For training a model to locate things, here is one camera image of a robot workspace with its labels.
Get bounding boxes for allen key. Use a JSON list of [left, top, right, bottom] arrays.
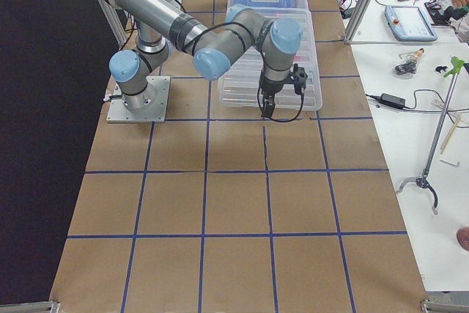
[[440, 159, 460, 167]]

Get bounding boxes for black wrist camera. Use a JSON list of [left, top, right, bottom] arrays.
[[289, 64, 308, 96]]

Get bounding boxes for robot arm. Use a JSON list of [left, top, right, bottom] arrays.
[[103, 0, 307, 122]]

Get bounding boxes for black power adapter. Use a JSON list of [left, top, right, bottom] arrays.
[[366, 93, 406, 110]]

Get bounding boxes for teach pendant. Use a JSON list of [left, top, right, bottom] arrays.
[[384, 6, 437, 42]]

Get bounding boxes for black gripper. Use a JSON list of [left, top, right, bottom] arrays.
[[259, 77, 284, 119]]

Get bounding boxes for clear plastic box lid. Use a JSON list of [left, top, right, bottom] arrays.
[[217, 8, 324, 112]]

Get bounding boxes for reach grabber tool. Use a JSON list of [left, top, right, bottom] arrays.
[[396, 56, 465, 215]]

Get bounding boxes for wooden chopsticks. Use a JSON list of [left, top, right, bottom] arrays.
[[440, 115, 461, 154]]

